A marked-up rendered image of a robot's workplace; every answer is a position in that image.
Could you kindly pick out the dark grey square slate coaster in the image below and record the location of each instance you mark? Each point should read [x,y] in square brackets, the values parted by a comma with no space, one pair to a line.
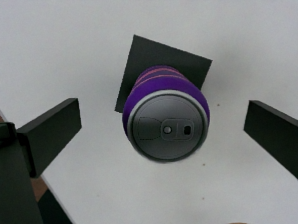
[145,53]

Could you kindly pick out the purple drink can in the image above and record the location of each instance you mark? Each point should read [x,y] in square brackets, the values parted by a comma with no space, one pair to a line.
[164,116]

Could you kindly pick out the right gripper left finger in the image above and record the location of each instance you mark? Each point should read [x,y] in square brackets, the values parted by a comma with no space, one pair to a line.
[40,141]

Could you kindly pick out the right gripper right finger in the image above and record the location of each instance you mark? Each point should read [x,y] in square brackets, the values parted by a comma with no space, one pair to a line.
[275,131]

